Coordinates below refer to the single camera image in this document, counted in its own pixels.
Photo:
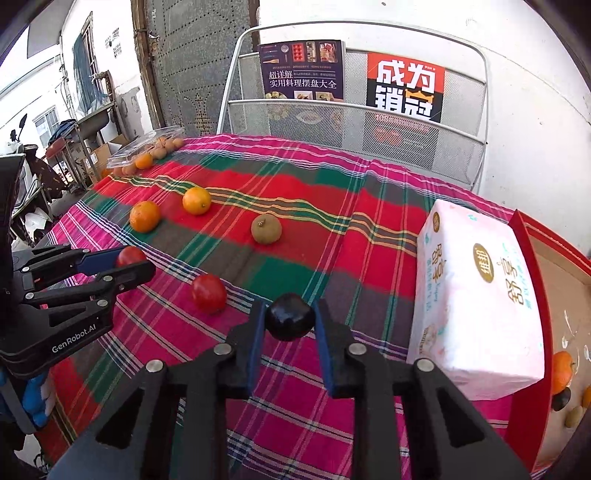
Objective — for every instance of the red black book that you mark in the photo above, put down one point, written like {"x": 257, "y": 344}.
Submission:
{"x": 406, "y": 87}

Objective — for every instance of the metal workbench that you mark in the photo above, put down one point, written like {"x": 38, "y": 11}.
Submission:
{"x": 92, "y": 122}

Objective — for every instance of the dark cookbook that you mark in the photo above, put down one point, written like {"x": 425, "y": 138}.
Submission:
{"x": 300, "y": 69}

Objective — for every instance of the pink white tissue pack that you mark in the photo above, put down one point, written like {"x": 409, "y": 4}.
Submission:
{"x": 471, "y": 300}

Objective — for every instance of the black plum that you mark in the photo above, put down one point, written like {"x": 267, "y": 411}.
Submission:
{"x": 291, "y": 318}

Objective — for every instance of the white metal mesh chair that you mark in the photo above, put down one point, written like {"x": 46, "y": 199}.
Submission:
{"x": 461, "y": 138}

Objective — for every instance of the brown round fruit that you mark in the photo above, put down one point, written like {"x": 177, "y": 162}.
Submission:
{"x": 266, "y": 228}
{"x": 574, "y": 416}

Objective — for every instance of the studded metal door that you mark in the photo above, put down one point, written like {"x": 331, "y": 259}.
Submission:
{"x": 194, "y": 69}

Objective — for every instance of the red cardboard box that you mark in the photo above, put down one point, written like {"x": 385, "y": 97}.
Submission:
{"x": 521, "y": 406}

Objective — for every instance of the clear tape scraps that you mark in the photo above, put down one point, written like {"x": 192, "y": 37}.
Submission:
{"x": 572, "y": 332}

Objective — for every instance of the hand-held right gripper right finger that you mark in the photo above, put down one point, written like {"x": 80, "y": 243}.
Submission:
{"x": 323, "y": 346}

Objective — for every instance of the small black fruit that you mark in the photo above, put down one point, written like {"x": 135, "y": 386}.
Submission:
{"x": 561, "y": 399}

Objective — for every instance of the person's left hand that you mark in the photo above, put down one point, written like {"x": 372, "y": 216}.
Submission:
{"x": 39, "y": 399}

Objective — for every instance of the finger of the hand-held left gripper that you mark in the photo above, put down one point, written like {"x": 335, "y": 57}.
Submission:
{"x": 115, "y": 281}
{"x": 97, "y": 261}

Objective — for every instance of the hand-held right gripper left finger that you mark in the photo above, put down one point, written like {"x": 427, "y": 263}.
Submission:
{"x": 256, "y": 341}

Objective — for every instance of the red green plaid tablecloth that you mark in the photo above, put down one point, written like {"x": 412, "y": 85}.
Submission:
{"x": 323, "y": 184}

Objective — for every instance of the small orange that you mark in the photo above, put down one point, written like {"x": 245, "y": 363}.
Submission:
{"x": 143, "y": 160}

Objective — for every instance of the red tomato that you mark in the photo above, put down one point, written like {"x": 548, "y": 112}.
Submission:
{"x": 208, "y": 293}
{"x": 131, "y": 254}

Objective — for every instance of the tangerine with stem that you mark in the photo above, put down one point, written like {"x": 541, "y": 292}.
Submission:
{"x": 562, "y": 371}

